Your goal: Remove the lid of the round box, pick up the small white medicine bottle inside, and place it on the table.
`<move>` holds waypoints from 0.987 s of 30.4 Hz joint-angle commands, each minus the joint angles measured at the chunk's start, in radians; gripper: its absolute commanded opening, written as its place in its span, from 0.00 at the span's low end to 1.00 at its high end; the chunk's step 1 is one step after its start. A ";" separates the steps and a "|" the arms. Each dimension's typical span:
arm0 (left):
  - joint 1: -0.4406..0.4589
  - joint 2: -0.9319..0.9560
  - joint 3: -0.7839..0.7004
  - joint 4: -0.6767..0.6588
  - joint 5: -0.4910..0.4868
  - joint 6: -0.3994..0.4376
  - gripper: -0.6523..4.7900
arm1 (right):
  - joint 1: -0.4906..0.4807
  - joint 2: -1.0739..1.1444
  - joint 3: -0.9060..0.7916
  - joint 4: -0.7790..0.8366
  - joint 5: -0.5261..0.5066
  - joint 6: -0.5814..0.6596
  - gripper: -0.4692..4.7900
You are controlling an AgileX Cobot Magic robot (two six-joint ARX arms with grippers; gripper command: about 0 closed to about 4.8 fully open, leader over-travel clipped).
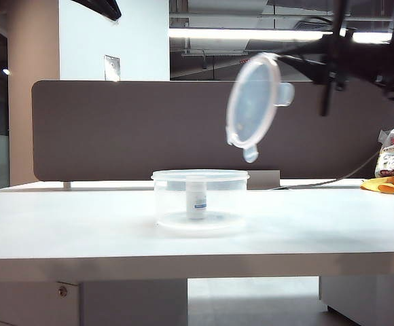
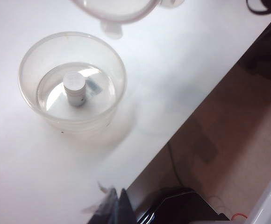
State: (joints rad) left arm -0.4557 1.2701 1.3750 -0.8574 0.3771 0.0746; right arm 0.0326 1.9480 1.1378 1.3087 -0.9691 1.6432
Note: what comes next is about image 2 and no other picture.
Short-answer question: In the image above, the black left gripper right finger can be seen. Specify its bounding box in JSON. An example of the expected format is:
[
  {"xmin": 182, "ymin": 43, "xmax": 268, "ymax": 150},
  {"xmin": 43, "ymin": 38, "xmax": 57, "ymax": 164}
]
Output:
[{"xmin": 117, "ymin": 187, "xmax": 136, "ymax": 224}]

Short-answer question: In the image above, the black robot base housing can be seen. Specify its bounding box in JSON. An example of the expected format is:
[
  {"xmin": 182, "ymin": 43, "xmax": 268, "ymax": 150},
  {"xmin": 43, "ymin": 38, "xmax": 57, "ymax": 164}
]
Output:
[{"xmin": 135, "ymin": 186, "xmax": 230, "ymax": 224}]

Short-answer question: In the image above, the clear round plastic lid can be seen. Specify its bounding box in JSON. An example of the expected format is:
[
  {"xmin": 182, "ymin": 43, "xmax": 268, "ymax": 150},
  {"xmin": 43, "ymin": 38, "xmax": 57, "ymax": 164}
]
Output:
[{"xmin": 71, "ymin": 0, "xmax": 185, "ymax": 40}]

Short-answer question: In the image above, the round clear plastic box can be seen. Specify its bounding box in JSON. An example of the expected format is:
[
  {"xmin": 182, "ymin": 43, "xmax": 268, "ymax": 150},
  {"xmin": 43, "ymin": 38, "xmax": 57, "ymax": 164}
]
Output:
[{"xmin": 18, "ymin": 31, "xmax": 128, "ymax": 135}]

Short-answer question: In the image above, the white platform edge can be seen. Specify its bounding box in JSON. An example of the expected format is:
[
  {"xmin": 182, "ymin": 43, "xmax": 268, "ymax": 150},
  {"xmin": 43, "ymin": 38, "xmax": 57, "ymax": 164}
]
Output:
[{"xmin": 247, "ymin": 167, "xmax": 271, "ymax": 224}]

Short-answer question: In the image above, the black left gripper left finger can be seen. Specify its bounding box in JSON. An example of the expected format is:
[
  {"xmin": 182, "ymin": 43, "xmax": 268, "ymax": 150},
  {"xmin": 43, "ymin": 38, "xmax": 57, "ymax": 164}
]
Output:
[{"xmin": 82, "ymin": 181, "xmax": 119, "ymax": 224}]

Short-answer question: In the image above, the small white medicine bottle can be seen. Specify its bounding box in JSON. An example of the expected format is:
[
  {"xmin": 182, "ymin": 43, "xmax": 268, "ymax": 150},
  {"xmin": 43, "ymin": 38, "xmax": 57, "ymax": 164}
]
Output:
[{"xmin": 63, "ymin": 71, "xmax": 87, "ymax": 108}]

